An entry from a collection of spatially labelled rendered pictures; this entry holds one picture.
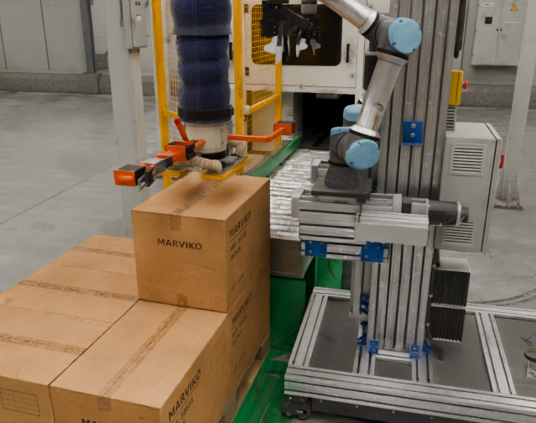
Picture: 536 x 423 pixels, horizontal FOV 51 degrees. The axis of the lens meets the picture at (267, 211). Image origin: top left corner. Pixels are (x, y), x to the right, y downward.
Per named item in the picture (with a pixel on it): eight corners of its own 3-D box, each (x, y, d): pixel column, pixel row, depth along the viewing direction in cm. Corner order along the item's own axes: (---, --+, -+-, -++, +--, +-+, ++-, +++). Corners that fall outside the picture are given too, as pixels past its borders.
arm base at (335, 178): (363, 180, 227) (365, 156, 224) (361, 190, 214) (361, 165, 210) (326, 177, 231) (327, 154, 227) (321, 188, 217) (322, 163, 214)
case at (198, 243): (196, 246, 289) (192, 171, 276) (270, 255, 278) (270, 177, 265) (137, 299, 235) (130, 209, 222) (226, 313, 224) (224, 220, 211)
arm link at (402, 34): (359, 166, 215) (409, 23, 201) (374, 176, 201) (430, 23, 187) (330, 159, 211) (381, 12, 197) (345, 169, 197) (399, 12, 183)
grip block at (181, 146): (174, 154, 219) (173, 140, 217) (196, 157, 216) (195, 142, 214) (163, 159, 212) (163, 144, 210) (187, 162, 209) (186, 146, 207)
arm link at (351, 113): (338, 136, 262) (340, 107, 257) (347, 130, 273) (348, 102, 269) (363, 138, 257) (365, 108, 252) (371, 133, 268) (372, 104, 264)
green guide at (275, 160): (289, 143, 509) (289, 134, 506) (300, 144, 507) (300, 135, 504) (228, 195, 365) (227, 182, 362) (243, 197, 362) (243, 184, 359)
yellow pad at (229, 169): (231, 159, 254) (231, 148, 252) (252, 160, 251) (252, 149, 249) (200, 179, 223) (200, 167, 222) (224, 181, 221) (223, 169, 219)
